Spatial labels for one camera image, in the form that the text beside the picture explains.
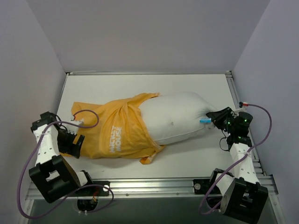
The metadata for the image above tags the orange Mickey Mouse pillowcase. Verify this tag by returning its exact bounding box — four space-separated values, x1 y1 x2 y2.
71 93 164 165

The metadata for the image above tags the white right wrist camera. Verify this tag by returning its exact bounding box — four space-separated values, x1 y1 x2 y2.
234 101 249 114

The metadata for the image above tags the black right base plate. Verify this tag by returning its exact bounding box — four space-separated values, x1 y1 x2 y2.
193 179 210 195

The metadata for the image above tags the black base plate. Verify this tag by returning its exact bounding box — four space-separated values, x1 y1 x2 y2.
193 179 210 195
76 181 110 196

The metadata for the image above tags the aluminium front rail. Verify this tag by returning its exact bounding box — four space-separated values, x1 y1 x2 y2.
26 175 278 200

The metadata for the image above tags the aluminium right side rail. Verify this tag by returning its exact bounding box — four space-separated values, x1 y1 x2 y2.
226 71 272 183

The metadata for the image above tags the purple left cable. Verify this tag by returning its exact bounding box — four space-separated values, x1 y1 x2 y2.
18 110 114 219

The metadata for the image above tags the purple cable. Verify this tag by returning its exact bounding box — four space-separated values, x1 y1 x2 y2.
18 110 114 219
199 104 273 215

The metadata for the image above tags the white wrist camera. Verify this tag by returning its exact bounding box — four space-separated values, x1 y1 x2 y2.
234 101 249 114
64 119 84 135

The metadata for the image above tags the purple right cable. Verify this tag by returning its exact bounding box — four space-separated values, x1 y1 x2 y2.
199 104 273 215

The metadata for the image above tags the white pillow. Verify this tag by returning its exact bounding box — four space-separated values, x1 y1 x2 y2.
139 92 216 146

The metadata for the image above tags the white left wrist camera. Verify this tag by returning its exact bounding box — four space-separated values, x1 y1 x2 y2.
64 119 84 135

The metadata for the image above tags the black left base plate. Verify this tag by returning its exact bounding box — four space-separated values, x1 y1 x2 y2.
76 181 110 196

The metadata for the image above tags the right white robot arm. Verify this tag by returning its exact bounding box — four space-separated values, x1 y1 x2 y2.
204 103 269 224

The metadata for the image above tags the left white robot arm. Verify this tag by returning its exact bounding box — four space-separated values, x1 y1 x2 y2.
29 112 94 203

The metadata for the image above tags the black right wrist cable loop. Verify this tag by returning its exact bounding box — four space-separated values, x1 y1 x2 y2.
219 137 232 152

